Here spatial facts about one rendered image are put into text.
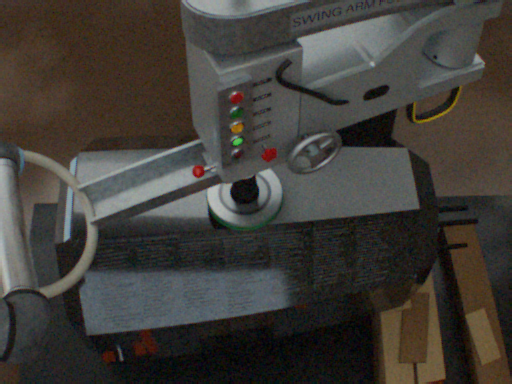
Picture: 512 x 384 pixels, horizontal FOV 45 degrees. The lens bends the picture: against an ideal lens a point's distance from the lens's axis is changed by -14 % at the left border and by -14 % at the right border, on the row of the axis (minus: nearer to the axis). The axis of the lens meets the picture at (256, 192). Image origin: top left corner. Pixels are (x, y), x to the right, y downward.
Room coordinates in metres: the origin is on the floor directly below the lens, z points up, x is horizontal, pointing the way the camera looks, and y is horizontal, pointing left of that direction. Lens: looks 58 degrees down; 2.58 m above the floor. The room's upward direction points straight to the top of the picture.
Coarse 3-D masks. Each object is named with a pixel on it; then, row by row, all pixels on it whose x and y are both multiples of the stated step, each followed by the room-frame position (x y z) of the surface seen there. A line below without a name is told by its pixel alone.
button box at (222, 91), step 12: (216, 84) 0.95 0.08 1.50; (228, 84) 0.95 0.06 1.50; (240, 84) 0.95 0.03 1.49; (252, 84) 0.96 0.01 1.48; (216, 96) 0.94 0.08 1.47; (228, 96) 0.94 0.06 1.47; (252, 96) 0.96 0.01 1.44; (216, 108) 0.94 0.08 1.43; (228, 108) 0.94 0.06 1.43; (252, 108) 0.96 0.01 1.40; (216, 120) 0.94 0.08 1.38; (228, 120) 0.94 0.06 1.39; (240, 120) 0.95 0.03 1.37; (252, 120) 0.96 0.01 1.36; (216, 132) 0.94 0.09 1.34; (228, 132) 0.94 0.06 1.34; (240, 132) 0.95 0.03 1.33; (252, 132) 0.96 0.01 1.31; (216, 144) 0.95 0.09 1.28; (228, 144) 0.94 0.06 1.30; (252, 144) 0.96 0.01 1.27; (228, 156) 0.94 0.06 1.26; (252, 156) 0.96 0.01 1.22
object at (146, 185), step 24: (192, 144) 1.09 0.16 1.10; (144, 168) 1.03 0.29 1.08; (168, 168) 1.04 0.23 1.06; (192, 168) 1.04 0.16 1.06; (96, 192) 0.96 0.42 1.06; (120, 192) 0.96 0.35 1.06; (144, 192) 0.96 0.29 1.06; (168, 192) 0.94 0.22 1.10; (192, 192) 0.96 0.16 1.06; (96, 216) 0.86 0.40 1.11; (120, 216) 0.88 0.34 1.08
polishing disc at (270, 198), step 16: (256, 176) 1.14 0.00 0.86; (272, 176) 1.14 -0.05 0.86; (208, 192) 1.09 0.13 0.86; (224, 192) 1.09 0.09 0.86; (272, 192) 1.09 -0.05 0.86; (224, 208) 1.04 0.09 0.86; (240, 208) 1.04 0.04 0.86; (256, 208) 1.04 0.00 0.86; (272, 208) 1.04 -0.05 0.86; (240, 224) 0.99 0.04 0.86; (256, 224) 0.99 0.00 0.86
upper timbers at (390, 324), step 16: (432, 288) 1.05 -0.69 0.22; (432, 304) 0.98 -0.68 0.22; (384, 320) 0.93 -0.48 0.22; (400, 320) 0.93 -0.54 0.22; (432, 320) 0.91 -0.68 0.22; (384, 336) 0.86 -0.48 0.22; (400, 336) 0.86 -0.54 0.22; (432, 336) 0.84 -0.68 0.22; (384, 352) 0.80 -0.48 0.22; (432, 352) 0.78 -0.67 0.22; (384, 368) 0.73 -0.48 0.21; (400, 368) 0.72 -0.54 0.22; (416, 368) 0.72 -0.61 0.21; (432, 368) 0.71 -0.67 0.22
